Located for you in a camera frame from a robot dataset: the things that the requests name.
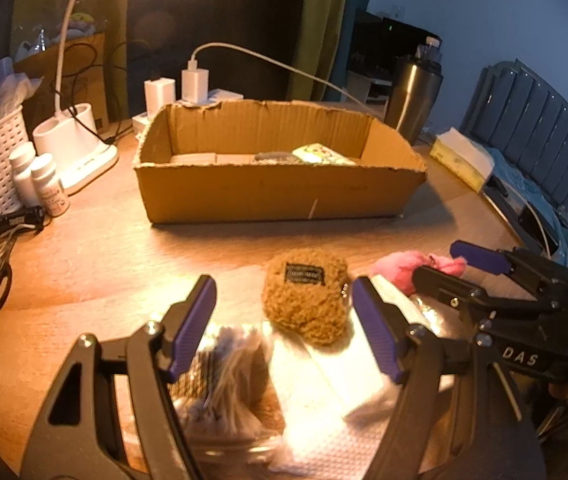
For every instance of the yellow-green curtain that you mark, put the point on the yellow-green curtain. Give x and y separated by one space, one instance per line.
319 20

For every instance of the brown fuzzy pouch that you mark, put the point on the brown fuzzy pouch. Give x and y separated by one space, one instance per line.
304 310

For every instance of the pastel plush toy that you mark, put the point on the pastel plush toy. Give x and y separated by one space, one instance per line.
79 22

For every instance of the black monitor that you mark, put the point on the black monitor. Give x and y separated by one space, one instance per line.
374 45

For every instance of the yellow-green packet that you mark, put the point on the yellow-green packet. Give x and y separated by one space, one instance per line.
324 154

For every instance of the pink cloth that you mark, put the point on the pink cloth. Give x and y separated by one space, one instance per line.
399 267

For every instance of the clear plastic bag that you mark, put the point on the clear plastic bag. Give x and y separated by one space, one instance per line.
229 390

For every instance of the small black tool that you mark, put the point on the small black tool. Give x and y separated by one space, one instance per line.
19 219

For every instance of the blue-grey padded headboard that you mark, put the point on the blue-grey padded headboard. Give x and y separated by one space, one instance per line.
539 120

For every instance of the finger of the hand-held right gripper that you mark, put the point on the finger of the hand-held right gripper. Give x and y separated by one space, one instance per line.
444 285
479 257

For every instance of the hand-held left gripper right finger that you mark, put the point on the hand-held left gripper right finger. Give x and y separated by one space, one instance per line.
379 330

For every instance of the white plastic bag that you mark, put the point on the white plastic bag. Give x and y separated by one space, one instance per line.
14 85

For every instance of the cardboard box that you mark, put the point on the cardboard box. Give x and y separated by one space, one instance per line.
264 190

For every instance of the white pill bottle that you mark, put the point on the white pill bottle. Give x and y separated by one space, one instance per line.
49 185
21 170

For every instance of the white paper towel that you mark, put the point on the white paper towel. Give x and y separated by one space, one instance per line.
334 385
324 450

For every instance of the white desk lamp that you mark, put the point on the white desk lamp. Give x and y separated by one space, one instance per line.
69 160

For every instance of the brown cardboard carton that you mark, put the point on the brown cardboard carton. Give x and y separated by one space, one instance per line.
91 60

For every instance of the yellow tissue pack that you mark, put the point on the yellow tissue pack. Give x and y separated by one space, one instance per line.
464 155

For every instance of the white power strip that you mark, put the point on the white power strip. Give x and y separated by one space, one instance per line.
224 95

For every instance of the steel tumbler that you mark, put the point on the steel tumbler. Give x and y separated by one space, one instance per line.
411 105

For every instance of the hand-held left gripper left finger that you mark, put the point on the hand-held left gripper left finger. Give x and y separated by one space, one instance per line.
194 330

